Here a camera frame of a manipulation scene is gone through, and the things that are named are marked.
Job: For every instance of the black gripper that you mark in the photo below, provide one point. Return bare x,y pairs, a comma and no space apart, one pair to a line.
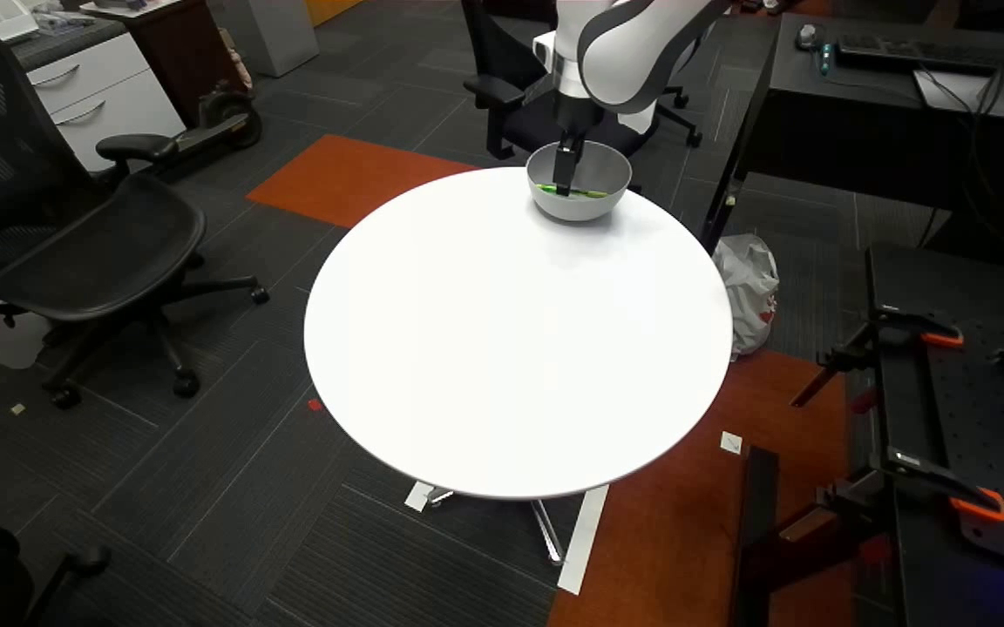
571,123

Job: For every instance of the green highlighter pen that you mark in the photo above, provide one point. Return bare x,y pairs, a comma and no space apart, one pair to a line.
540,186

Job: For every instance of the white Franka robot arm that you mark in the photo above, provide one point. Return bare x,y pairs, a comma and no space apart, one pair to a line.
625,53

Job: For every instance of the grey round bowl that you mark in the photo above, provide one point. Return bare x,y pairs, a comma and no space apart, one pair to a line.
593,204

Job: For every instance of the clear plastic bag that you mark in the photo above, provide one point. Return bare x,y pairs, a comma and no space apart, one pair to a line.
748,289

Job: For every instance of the grey computer mouse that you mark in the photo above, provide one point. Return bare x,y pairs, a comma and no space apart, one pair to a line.
807,35

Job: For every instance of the black office desk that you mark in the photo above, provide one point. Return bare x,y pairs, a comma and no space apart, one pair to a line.
851,127

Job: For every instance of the small white paper piece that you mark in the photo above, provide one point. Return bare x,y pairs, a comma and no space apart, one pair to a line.
732,443

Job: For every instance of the grey cabinet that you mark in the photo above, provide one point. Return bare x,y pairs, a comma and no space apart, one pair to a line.
268,33

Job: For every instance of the black keyboard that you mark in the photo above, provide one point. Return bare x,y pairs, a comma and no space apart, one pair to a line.
920,51

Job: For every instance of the white table base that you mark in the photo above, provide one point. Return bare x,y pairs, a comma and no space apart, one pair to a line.
584,541

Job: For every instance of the dark brown cabinet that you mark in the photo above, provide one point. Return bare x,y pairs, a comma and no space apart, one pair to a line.
190,53

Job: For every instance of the white drawer cabinet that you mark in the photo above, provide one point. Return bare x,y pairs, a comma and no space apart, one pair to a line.
105,97

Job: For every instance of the black mesh office chair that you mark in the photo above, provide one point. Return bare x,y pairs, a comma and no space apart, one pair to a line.
94,254

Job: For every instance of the black workbench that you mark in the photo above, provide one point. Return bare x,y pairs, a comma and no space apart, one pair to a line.
976,429

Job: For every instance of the black upright post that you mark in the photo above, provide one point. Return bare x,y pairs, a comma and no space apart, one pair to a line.
758,544

